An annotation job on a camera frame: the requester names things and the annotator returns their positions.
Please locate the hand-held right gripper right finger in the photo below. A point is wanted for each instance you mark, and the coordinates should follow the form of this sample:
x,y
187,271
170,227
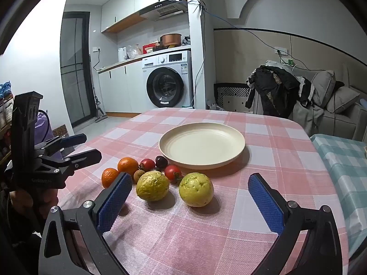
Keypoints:
x,y
265,203

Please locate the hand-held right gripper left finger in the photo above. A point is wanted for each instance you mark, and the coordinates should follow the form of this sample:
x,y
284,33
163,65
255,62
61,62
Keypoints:
x,y
114,203

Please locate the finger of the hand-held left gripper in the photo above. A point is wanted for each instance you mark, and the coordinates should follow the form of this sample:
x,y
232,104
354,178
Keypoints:
x,y
86,156
77,139

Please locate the small orange mandarin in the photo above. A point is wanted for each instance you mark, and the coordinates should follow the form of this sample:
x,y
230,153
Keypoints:
x,y
109,177

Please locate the brown longan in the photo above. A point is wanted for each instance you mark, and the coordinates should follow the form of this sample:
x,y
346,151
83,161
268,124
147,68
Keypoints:
x,y
139,175

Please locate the large orange mandarin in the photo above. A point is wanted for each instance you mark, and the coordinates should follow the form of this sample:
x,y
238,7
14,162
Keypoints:
x,y
128,164

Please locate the wrinkled yellow passion fruit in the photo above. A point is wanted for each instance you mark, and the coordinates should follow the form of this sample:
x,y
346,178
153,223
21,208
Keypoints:
x,y
152,185

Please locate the dark plum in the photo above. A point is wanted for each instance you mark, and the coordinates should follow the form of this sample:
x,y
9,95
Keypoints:
x,y
161,161
147,163

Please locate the red tomato with stem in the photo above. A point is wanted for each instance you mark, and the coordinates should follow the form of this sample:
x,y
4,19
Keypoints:
x,y
173,172

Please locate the smooth yellow guava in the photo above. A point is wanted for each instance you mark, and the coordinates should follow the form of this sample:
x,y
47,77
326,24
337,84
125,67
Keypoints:
x,y
196,189

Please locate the cream round plate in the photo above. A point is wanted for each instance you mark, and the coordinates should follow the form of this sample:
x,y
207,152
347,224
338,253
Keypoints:
x,y
200,144

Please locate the person's left hand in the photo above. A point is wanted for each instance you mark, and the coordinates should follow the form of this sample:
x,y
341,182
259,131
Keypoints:
x,y
47,203

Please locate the cardboard box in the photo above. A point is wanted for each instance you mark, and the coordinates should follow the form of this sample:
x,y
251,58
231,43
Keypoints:
x,y
60,131

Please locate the purple bag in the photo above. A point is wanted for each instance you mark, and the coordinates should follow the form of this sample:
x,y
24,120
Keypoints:
x,y
43,126

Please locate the shoe rack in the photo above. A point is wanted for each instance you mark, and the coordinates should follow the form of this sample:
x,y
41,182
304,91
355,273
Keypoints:
x,y
4,106

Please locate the upright vacuum cleaner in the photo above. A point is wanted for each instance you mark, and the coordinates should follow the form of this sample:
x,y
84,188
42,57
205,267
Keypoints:
x,y
97,103

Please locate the white lower cabinets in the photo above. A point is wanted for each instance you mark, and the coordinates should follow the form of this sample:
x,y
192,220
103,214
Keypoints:
x,y
120,88

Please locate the white cabinets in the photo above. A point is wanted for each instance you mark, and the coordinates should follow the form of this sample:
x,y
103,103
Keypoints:
x,y
120,88
123,3

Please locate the pink plaid tablecloth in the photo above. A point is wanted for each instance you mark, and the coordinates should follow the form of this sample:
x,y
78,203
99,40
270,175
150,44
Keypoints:
x,y
200,235

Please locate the dark glass door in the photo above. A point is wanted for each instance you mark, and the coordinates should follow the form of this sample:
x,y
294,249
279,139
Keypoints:
x,y
74,63

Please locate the grey clothing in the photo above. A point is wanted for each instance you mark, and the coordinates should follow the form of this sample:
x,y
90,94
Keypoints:
x,y
308,120

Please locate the white kettle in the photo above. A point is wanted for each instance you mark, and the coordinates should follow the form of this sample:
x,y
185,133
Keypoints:
x,y
122,54

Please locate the clear plastic bag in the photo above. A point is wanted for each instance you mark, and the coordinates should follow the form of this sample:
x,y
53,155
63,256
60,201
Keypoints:
x,y
133,52

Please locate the grey sofa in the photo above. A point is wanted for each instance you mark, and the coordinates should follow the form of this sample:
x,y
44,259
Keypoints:
x,y
338,120

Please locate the black white patterned mat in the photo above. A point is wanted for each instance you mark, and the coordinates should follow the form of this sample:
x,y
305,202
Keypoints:
x,y
229,97

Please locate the red box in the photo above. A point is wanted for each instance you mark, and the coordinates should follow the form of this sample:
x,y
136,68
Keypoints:
x,y
149,48

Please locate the black jacket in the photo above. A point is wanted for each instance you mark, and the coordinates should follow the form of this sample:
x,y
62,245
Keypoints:
x,y
272,86

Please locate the white washing machine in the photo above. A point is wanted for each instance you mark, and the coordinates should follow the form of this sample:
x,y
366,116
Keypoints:
x,y
172,60

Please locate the tall grey cushion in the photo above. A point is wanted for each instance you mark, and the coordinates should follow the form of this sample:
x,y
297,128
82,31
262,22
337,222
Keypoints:
x,y
324,88

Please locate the flat grey cushion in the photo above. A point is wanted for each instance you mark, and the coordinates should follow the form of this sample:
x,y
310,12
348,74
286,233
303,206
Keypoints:
x,y
344,98

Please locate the copper pot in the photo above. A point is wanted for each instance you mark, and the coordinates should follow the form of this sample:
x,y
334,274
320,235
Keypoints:
x,y
171,40

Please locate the white upper cabinets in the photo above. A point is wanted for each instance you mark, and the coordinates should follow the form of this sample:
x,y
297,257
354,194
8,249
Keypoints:
x,y
123,3

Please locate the steel range hood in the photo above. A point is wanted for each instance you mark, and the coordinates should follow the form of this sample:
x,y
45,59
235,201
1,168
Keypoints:
x,y
163,10

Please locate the white wall socket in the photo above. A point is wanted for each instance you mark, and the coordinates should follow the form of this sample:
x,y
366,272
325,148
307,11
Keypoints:
x,y
281,51

